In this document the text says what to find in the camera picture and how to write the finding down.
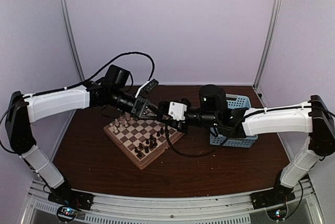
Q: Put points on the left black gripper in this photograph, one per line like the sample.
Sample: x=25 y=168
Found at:
x=141 y=100

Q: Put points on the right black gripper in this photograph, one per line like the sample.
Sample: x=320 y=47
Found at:
x=177 y=125

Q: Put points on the wooden chess board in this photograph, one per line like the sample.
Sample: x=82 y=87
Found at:
x=127 y=141

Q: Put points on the light blue plastic basket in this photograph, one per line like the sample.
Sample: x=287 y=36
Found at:
x=233 y=102

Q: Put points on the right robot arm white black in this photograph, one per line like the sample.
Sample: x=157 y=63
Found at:
x=311 y=117

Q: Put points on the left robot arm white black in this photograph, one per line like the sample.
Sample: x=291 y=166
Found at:
x=24 y=110

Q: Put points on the row of white chess pieces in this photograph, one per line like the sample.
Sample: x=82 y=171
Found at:
x=124 y=123

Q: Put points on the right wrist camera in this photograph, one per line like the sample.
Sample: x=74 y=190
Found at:
x=174 y=109

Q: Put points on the front aluminium rail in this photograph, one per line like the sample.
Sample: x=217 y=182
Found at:
x=233 y=208

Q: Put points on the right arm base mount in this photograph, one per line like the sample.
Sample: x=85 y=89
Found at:
x=270 y=198

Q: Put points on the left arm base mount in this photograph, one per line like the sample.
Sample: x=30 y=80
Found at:
x=71 y=198

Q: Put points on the left aluminium frame post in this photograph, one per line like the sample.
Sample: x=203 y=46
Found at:
x=71 y=40

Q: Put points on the aluminium frame post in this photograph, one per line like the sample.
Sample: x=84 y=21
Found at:
x=71 y=40
x=275 y=12

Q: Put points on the right aluminium frame post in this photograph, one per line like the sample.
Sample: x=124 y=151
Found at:
x=275 y=12

